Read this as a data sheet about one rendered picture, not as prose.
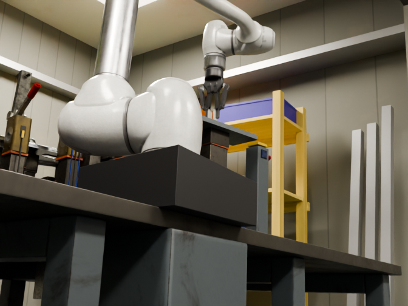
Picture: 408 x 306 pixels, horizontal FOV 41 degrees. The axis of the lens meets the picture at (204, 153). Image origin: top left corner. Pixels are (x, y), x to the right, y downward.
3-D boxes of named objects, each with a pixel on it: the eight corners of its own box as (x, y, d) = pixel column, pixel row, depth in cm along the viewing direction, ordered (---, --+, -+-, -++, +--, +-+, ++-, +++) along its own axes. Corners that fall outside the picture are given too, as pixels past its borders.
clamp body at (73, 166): (63, 238, 180) (74, 130, 190) (81, 236, 172) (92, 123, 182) (45, 235, 176) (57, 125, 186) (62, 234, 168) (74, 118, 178)
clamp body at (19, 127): (9, 232, 170) (24, 123, 179) (24, 230, 163) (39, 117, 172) (-12, 229, 166) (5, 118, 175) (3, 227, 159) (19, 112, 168)
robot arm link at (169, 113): (192, 146, 134) (197, 66, 141) (122, 148, 138) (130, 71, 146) (207, 167, 149) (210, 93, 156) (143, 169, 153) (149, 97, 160)
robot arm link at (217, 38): (198, 52, 216) (231, 50, 213) (200, 17, 221) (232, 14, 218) (204, 64, 227) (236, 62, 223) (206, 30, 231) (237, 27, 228)
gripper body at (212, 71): (227, 73, 221) (226, 95, 218) (207, 75, 224) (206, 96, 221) (221, 65, 214) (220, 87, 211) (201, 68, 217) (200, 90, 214)
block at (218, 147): (210, 251, 206) (215, 136, 218) (226, 250, 200) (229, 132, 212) (190, 248, 199) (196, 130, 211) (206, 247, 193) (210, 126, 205)
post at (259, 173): (254, 257, 222) (256, 152, 234) (269, 256, 216) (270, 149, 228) (241, 255, 217) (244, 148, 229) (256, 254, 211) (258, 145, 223)
